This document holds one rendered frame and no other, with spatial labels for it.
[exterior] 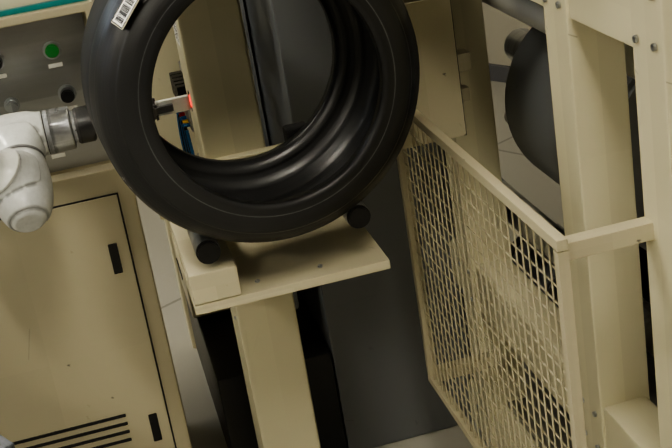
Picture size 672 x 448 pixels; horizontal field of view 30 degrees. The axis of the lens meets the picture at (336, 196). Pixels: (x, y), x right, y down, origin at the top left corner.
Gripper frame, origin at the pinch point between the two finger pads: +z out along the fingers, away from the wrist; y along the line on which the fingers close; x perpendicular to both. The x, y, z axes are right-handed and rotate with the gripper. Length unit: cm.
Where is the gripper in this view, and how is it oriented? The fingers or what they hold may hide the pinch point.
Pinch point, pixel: (172, 105)
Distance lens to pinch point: 260.4
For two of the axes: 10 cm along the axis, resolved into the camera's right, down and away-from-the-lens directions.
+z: 9.6, -2.2, 1.7
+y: -2.3, -3.2, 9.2
